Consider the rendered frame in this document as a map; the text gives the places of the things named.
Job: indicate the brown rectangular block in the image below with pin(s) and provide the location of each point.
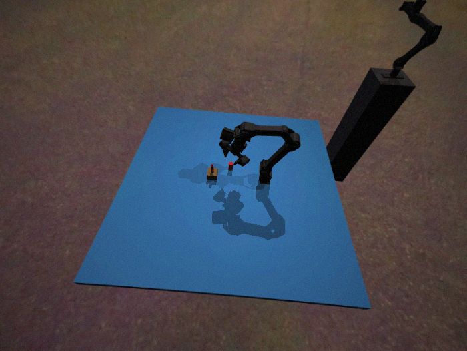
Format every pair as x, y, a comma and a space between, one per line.
212, 176

